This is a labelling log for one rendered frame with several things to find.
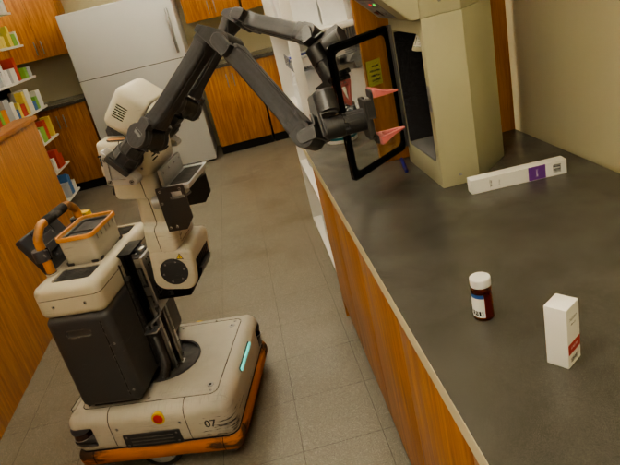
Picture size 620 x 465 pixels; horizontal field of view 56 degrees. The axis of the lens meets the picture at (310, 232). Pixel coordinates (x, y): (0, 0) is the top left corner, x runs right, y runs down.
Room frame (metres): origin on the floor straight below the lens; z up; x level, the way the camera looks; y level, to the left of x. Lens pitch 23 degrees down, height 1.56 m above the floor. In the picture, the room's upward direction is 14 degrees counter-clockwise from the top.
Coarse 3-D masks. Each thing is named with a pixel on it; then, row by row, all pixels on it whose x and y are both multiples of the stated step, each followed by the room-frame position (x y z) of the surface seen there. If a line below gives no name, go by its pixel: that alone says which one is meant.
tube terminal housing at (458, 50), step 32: (448, 0) 1.56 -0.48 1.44; (480, 0) 1.66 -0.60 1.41; (416, 32) 1.60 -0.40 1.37; (448, 32) 1.56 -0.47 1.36; (480, 32) 1.64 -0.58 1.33; (448, 64) 1.56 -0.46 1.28; (480, 64) 1.62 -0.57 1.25; (448, 96) 1.55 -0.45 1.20; (480, 96) 1.60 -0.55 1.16; (448, 128) 1.55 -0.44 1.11; (480, 128) 1.59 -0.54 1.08; (416, 160) 1.79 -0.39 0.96; (448, 160) 1.55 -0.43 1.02; (480, 160) 1.57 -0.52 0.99
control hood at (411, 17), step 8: (376, 0) 1.60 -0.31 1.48; (384, 0) 1.55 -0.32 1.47; (392, 0) 1.55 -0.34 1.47; (400, 0) 1.55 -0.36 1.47; (408, 0) 1.55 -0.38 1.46; (416, 0) 1.55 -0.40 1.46; (384, 8) 1.64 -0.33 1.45; (392, 8) 1.56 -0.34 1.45; (400, 8) 1.55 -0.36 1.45; (408, 8) 1.55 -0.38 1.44; (416, 8) 1.55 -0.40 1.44; (376, 16) 1.86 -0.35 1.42; (400, 16) 1.58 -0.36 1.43; (408, 16) 1.55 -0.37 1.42; (416, 16) 1.55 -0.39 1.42
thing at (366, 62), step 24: (360, 48) 1.75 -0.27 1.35; (384, 48) 1.83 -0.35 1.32; (360, 72) 1.73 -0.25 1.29; (384, 72) 1.82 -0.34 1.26; (336, 96) 1.64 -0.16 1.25; (360, 96) 1.72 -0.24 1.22; (384, 96) 1.80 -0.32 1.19; (384, 120) 1.79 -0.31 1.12; (360, 144) 1.69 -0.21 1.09; (384, 144) 1.77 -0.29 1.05; (360, 168) 1.67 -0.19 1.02
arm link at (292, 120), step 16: (224, 48) 1.65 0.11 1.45; (240, 48) 1.66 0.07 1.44; (240, 64) 1.64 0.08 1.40; (256, 64) 1.63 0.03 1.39; (256, 80) 1.60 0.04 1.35; (272, 80) 1.60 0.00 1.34; (272, 96) 1.55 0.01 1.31; (272, 112) 1.54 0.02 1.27; (288, 112) 1.51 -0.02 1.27; (288, 128) 1.49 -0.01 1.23; (304, 144) 1.45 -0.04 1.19; (320, 144) 1.47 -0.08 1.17
